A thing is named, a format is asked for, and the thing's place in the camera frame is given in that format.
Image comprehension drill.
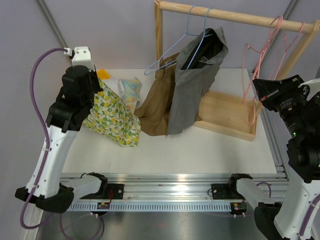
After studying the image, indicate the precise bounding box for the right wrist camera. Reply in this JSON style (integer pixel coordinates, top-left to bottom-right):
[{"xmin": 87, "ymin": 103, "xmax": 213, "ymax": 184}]
[{"xmin": 298, "ymin": 78, "xmax": 320, "ymax": 100}]

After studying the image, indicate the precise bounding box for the grey skirt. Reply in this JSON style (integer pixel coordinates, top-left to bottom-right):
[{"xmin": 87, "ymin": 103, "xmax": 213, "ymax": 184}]
[{"xmin": 168, "ymin": 27, "xmax": 229, "ymax": 135}]

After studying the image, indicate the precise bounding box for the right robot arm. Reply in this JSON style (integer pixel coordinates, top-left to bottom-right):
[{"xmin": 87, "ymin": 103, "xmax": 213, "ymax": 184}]
[{"xmin": 226, "ymin": 75, "xmax": 320, "ymax": 240}]

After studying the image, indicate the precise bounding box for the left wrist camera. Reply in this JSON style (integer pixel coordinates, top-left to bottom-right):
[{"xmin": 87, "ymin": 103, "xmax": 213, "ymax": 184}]
[{"xmin": 71, "ymin": 46, "xmax": 96, "ymax": 72}]

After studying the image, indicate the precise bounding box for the blue wire hanger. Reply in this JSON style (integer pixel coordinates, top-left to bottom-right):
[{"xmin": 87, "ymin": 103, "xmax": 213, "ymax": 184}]
[
  {"xmin": 144, "ymin": 2, "xmax": 197, "ymax": 76},
  {"xmin": 183, "ymin": 7, "xmax": 212, "ymax": 70}
]

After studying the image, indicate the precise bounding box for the wooden clothes rack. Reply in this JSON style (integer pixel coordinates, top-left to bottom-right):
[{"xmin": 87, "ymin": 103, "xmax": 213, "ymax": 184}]
[{"xmin": 154, "ymin": 0, "xmax": 320, "ymax": 141}]

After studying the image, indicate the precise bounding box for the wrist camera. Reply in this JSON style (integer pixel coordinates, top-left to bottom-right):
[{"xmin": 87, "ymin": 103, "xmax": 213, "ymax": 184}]
[
  {"xmin": 71, "ymin": 46, "xmax": 96, "ymax": 72},
  {"xmin": 298, "ymin": 78, "xmax": 320, "ymax": 100}
]

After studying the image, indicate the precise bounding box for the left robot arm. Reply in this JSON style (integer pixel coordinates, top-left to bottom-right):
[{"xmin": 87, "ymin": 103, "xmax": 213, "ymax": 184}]
[{"xmin": 15, "ymin": 65, "xmax": 109, "ymax": 214}]

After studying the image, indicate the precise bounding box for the yellow plastic tray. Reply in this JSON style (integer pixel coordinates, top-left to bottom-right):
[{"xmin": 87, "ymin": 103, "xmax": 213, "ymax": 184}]
[{"xmin": 96, "ymin": 69, "xmax": 111, "ymax": 80}]

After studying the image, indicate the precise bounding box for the white skirt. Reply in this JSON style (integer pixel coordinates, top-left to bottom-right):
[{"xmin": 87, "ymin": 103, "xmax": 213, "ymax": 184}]
[{"xmin": 102, "ymin": 78, "xmax": 125, "ymax": 98}]

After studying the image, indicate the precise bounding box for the lemon print skirt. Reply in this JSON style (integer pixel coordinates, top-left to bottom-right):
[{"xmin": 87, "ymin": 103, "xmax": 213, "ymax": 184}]
[{"xmin": 82, "ymin": 80, "xmax": 141, "ymax": 147}]

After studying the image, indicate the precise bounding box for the aluminium rail base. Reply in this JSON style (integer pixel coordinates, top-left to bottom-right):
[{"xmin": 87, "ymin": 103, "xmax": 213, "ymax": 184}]
[{"xmin": 23, "ymin": 172, "xmax": 303, "ymax": 240}]

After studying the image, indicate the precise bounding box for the brown pleated skirt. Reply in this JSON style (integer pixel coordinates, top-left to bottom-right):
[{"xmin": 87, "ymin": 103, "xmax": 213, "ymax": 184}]
[{"xmin": 134, "ymin": 53, "xmax": 179, "ymax": 136}]

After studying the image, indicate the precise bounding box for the pastel floral skirt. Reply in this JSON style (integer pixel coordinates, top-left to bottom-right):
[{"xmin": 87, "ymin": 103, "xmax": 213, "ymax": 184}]
[{"xmin": 119, "ymin": 77, "xmax": 142, "ymax": 113}]

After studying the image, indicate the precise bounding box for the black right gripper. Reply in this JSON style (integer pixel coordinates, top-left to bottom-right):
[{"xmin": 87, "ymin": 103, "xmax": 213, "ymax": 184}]
[{"xmin": 254, "ymin": 74, "xmax": 310, "ymax": 136}]

